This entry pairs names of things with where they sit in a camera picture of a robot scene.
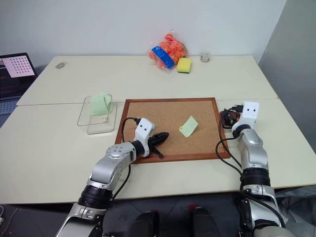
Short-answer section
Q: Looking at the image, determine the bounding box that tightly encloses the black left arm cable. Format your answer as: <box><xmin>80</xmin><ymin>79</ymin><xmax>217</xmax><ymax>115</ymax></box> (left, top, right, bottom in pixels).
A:
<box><xmin>111</xmin><ymin>117</ymin><xmax>141</xmax><ymax>199</ymax></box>

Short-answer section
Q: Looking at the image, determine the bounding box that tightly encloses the open laptop computer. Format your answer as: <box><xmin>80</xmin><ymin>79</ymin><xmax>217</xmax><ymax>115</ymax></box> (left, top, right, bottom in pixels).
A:
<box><xmin>0</xmin><ymin>52</ymin><xmax>38</xmax><ymax>115</ymax></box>

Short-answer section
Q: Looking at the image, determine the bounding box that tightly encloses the folded green paper note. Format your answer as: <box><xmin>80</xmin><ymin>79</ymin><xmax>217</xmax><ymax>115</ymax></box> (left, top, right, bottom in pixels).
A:
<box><xmin>89</xmin><ymin>92</ymin><xmax>114</xmax><ymax>116</ymax></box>

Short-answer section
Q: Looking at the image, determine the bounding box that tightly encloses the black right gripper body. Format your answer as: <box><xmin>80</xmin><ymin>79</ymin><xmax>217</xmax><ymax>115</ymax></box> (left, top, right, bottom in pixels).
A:
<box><xmin>223</xmin><ymin>108</ymin><xmax>244</xmax><ymax>129</ymax></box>

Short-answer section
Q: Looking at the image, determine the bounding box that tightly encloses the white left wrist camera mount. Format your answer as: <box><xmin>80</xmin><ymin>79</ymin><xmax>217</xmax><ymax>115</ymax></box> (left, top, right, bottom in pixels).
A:
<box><xmin>134</xmin><ymin>118</ymin><xmax>157</xmax><ymax>158</ymax></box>

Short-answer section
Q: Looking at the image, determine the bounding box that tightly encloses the clear plastic box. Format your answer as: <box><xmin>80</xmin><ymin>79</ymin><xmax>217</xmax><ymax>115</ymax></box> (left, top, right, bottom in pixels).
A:
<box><xmin>77</xmin><ymin>94</ymin><xmax>118</xmax><ymax>135</ymax></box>

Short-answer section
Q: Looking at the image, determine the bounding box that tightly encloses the bag of orange balls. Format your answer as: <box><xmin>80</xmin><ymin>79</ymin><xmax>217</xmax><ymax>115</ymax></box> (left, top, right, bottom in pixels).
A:
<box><xmin>147</xmin><ymin>29</ymin><xmax>189</xmax><ymax>75</ymax></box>

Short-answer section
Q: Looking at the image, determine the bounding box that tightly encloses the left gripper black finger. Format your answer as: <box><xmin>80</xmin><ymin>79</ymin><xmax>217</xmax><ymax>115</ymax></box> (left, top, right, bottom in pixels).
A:
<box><xmin>155</xmin><ymin>132</ymin><xmax>170</xmax><ymax>144</ymax></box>
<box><xmin>150</xmin><ymin>145</ymin><xmax>164</xmax><ymax>158</ymax></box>

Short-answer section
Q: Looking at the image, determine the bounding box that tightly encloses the green sticky note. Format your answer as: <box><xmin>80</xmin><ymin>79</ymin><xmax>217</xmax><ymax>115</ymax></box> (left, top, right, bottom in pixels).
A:
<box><xmin>179</xmin><ymin>116</ymin><xmax>199</xmax><ymax>138</ymax></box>

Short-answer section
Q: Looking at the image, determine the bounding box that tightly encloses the yellow green sponge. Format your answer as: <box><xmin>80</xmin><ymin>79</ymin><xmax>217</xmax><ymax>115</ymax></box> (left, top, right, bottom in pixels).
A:
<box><xmin>177</xmin><ymin>57</ymin><xmax>193</xmax><ymax>75</ymax></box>

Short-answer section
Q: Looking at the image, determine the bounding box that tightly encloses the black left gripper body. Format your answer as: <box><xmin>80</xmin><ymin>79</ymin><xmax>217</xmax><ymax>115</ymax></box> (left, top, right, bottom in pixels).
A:
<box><xmin>147</xmin><ymin>134</ymin><xmax>160</xmax><ymax>152</ymax></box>

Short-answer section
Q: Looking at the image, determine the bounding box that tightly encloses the grey plastic sheet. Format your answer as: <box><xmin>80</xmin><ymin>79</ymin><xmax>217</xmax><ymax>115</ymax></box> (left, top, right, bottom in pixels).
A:
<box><xmin>274</xmin><ymin>184</ymin><xmax>316</xmax><ymax>237</ymax></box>

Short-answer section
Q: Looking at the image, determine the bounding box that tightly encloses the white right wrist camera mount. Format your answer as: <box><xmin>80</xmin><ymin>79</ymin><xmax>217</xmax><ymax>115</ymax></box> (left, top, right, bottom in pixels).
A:
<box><xmin>232</xmin><ymin>101</ymin><xmax>261</xmax><ymax>131</ymax></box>

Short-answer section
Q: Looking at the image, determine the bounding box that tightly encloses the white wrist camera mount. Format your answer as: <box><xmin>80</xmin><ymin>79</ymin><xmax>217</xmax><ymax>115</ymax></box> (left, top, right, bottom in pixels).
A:
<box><xmin>232</xmin><ymin>101</ymin><xmax>261</xmax><ymax>131</ymax></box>
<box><xmin>134</xmin><ymin>118</ymin><xmax>157</xmax><ymax>158</ymax></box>

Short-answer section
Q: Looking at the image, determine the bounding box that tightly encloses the wood-framed cork board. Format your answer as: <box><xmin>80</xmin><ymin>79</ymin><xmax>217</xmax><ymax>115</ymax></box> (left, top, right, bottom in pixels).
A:
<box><xmin>115</xmin><ymin>97</ymin><xmax>232</xmax><ymax>164</ymax></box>

